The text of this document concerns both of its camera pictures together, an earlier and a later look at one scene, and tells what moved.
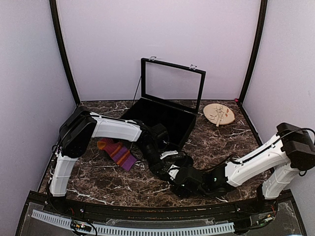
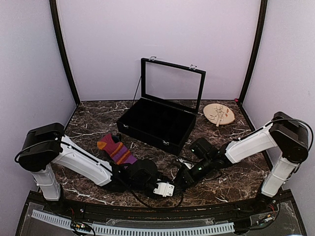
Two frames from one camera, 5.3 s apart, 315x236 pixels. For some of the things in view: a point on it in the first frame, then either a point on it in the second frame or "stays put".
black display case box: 171,94 stays put
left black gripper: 157,167 -> 163,181
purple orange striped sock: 120,155 stays put
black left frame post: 59,41 stays put
